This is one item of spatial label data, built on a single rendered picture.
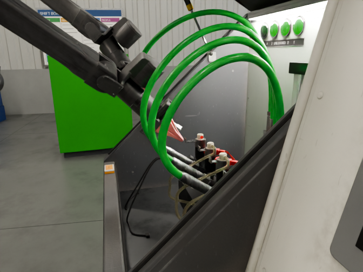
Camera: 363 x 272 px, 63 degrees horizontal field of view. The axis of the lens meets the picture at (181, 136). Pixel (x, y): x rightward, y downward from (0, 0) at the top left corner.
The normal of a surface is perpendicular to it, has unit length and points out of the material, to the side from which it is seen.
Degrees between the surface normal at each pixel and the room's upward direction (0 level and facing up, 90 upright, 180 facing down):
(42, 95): 90
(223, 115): 90
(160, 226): 0
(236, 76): 90
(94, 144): 90
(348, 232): 76
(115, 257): 0
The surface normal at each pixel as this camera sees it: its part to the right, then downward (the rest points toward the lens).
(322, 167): -0.95, -0.15
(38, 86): 0.14, 0.27
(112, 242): -0.01, -0.96
